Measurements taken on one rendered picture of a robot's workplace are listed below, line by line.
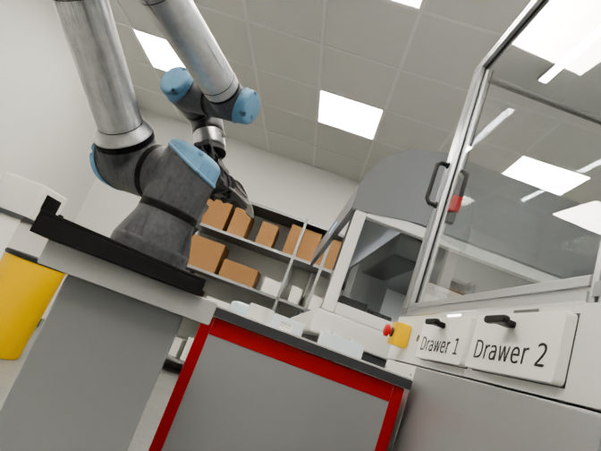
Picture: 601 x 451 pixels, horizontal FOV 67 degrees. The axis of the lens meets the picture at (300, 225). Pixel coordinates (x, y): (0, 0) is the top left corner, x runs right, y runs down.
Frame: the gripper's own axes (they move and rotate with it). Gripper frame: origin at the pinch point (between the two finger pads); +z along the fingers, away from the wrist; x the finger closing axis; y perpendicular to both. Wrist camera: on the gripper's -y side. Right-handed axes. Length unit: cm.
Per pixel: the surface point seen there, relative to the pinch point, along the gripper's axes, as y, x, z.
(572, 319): 13, 57, 35
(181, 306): 21.6, -0.5, 21.5
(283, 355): -28.3, 1.6, 26.2
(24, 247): -198, -248, -125
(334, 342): -41.2, 13.5, 24.0
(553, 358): 13, 53, 40
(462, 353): -16, 44, 35
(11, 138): -191, -263, -234
